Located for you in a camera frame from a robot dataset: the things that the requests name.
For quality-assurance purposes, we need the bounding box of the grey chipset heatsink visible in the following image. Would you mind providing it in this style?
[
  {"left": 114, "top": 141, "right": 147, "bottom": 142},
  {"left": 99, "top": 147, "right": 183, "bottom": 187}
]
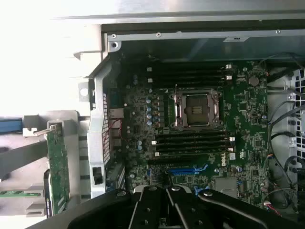
[{"left": 215, "top": 177, "right": 238, "bottom": 198}]

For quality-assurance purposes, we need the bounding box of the black long expansion slot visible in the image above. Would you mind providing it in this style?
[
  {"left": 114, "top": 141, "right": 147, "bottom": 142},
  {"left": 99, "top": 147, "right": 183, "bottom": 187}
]
[{"left": 147, "top": 157, "right": 210, "bottom": 168}]

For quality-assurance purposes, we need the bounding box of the green motherboard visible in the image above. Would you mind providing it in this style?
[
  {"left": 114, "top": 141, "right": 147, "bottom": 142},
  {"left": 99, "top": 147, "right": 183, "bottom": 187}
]
[{"left": 107, "top": 58, "right": 272, "bottom": 212}]

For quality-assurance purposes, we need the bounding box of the grey parts rack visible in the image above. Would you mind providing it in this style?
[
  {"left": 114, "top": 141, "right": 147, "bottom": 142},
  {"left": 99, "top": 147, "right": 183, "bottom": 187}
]
[{"left": 0, "top": 109, "right": 95, "bottom": 219}]

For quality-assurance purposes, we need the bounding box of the metal CPU socket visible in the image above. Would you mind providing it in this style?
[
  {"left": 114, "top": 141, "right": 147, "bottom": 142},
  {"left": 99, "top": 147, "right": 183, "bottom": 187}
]
[{"left": 168, "top": 87, "right": 225, "bottom": 131}]

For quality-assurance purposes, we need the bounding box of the hard disk with blue rails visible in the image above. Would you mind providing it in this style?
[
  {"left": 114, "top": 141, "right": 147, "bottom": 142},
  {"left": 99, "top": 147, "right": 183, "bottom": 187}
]
[{"left": 0, "top": 117, "right": 23, "bottom": 135}]

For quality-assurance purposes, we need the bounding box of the round coin battery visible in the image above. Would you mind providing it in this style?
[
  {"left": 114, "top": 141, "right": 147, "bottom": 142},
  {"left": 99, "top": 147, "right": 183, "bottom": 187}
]
[{"left": 247, "top": 75, "right": 260, "bottom": 88}]

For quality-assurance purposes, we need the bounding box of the black open PC case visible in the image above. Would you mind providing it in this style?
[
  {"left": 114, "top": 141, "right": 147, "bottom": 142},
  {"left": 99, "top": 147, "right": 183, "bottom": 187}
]
[{"left": 51, "top": 9, "right": 305, "bottom": 229}]

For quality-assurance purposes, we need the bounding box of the red black twisted wire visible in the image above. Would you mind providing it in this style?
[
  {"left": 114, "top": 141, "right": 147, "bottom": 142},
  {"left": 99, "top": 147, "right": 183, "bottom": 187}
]
[{"left": 102, "top": 118, "right": 123, "bottom": 153}]

